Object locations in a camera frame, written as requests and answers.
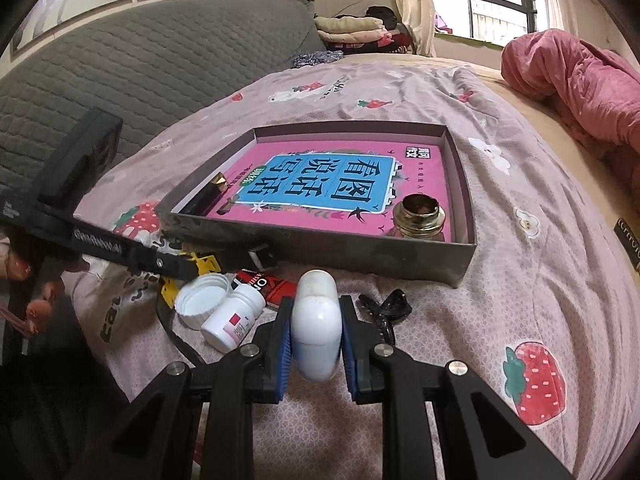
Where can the black lipstick with gold tip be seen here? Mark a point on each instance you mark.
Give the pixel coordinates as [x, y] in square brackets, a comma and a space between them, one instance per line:
[202, 200]

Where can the pink duvet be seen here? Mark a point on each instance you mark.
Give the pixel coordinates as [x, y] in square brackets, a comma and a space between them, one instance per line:
[590, 90]

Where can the gold metal jar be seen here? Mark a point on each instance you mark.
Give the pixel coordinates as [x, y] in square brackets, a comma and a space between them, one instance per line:
[417, 220]

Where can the white plastic bottle cap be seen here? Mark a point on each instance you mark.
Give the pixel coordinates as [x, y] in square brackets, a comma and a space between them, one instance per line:
[200, 302]

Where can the pile of folded clothes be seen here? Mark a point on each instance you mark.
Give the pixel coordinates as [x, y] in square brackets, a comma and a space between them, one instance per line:
[350, 30]

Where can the beige bed sheet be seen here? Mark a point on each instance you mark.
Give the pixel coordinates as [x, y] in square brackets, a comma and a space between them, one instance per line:
[550, 160]

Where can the cream curtain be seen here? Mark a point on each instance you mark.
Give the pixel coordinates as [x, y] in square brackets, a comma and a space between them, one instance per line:
[410, 5]

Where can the pink and blue book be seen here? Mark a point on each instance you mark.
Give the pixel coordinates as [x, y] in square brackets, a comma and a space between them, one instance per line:
[325, 185]

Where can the person's left hand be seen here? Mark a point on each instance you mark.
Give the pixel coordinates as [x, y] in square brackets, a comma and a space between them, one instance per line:
[20, 270]

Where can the white earbuds case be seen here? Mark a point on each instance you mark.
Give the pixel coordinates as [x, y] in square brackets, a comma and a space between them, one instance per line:
[316, 325]

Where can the white pill bottle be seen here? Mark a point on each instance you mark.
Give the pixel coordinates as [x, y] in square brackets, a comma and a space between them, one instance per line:
[232, 320]

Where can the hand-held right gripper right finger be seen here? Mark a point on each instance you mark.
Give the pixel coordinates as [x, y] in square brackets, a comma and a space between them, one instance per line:
[350, 345]

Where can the red and black pack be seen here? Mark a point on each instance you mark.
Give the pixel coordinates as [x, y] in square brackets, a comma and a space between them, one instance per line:
[280, 290]

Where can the black hair clip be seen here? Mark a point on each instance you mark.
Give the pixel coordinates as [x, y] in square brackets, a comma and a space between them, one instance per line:
[395, 307]

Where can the window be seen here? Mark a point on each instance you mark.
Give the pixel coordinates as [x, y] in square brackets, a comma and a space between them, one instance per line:
[480, 0]

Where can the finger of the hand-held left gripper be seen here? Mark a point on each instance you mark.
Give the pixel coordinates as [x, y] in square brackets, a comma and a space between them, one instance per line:
[200, 257]

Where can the shallow brown cardboard box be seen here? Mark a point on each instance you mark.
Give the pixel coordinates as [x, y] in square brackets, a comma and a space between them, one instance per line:
[325, 255]

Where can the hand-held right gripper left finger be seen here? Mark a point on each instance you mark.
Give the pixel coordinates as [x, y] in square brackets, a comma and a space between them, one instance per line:
[282, 345]

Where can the grey quilted headboard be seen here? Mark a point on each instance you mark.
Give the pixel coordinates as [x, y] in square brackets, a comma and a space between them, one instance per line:
[175, 60]

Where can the black mattress label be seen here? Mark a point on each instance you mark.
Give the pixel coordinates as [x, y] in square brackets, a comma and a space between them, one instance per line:
[629, 245]

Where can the dark patterned cloth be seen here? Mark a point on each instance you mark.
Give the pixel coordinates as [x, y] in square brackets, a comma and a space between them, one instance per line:
[317, 58]

